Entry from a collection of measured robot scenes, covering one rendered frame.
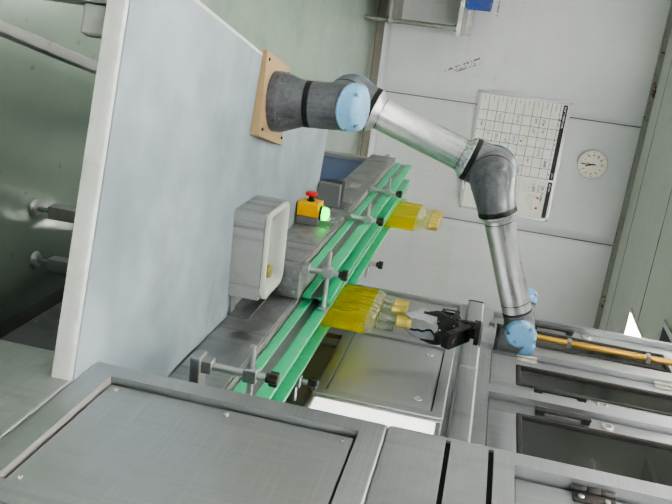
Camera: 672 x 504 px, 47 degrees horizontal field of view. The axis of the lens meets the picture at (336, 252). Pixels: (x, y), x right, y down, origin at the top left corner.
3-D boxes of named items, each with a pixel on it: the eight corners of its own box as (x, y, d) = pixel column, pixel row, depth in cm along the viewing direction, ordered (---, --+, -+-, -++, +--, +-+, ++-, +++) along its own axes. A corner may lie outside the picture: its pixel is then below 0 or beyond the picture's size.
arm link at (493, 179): (511, 161, 180) (546, 348, 193) (512, 151, 190) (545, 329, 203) (462, 171, 183) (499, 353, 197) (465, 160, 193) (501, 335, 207)
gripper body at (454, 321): (436, 330, 224) (477, 338, 222) (433, 342, 216) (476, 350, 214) (440, 306, 221) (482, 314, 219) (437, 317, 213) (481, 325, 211)
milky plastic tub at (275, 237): (229, 296, 190) (262, 302, 188) (236, 209, 183) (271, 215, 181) (251, 275, 206) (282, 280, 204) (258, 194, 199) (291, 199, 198)
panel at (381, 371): (257, 497, 157) (421, 537, 151) (259, 485, 156) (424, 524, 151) (346, 333, 242) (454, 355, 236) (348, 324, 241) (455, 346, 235)
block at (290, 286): (272, 295, 208) (297, 300, 206) (275, 263, 205) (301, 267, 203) (276, 291, 211) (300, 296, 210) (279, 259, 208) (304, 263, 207)
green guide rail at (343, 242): (304, 272, 209) (332, 277, 207) (304, 268, 208) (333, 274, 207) (396, 164, 373) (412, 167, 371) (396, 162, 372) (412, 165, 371)
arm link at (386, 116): (331, 70, 193) (526, 168, 190) (344, 63, 207) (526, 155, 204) (312, 113, 198) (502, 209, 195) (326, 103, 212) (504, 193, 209)
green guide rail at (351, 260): (301, 297, 211) (329, 303, 210) (302, 294, 211) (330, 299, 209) (394, 179, 375) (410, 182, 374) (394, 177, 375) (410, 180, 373)
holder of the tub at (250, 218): (226, 315, 191) (255, 321, 190) (234, 209, 183) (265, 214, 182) (248, 293, 207) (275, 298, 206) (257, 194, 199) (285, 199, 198)
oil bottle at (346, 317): (299, 321, 216) (373, 336, 212) (301, 302, 214) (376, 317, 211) (304, 314, 221) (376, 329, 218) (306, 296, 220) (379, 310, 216)
